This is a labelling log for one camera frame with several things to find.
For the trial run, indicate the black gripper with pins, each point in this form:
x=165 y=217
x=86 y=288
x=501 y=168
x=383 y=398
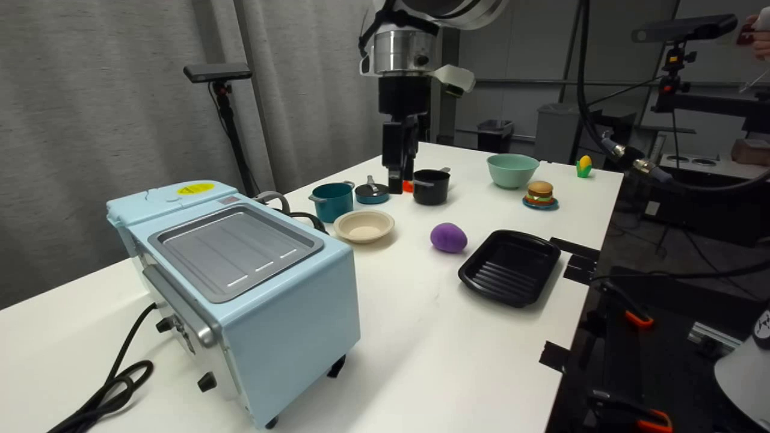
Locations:
x=403 y=97

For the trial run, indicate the light blue toaster oven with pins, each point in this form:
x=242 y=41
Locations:
x=266 y=320

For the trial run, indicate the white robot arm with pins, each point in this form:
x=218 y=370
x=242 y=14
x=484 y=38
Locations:
x=399 y=49

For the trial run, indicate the red toy food piece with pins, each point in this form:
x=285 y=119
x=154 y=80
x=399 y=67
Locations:
x=407 y=185

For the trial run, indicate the black pan lid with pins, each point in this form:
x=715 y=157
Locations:
x=371 y=190

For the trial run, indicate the teal frying pan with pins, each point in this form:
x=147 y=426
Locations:
x=373 y=199

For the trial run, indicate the beige bowl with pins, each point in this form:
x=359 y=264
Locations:
x=365 y=229

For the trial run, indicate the teal toy pot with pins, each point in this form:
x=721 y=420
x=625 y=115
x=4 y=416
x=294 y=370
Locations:
x=334 y=204

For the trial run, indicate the black bin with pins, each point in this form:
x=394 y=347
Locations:
x=497 y=134

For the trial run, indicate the purple ball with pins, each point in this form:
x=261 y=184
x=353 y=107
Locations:
x=449 y=239

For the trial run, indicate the mint green bowl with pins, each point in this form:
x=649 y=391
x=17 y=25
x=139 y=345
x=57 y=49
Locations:
x=513 y=171

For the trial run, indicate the toy burger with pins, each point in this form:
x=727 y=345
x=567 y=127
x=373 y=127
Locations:
x=539 y=190

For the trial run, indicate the small teal plate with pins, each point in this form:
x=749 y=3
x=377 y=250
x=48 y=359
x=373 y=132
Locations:
x=539 y=207

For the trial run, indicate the black grill tray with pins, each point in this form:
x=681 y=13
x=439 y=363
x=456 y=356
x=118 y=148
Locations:
x=508 y=268

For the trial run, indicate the grey cabinet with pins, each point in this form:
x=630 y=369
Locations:
x=562 y=132

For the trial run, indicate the yellow green toy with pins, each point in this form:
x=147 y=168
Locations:
x=586 y=167

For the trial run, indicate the grey curtain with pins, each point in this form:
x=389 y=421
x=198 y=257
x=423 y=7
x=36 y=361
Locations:
x=98 y=120

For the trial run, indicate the brown box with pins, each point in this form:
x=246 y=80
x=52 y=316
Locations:
x=753 y=153

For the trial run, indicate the grey conical cover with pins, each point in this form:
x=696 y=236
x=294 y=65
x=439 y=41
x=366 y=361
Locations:
x=746 y=386

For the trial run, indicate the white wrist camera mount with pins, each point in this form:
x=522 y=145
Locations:
x=453 y=78

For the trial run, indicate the black camera tripod stand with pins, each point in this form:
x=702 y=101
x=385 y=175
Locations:
x=229 y=120

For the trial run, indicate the black stereo camera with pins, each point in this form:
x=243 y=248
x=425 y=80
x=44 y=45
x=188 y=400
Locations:
x=689 y=27
x=218 y=72

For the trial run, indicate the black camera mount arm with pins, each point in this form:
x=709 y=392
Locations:
x=698 y=103

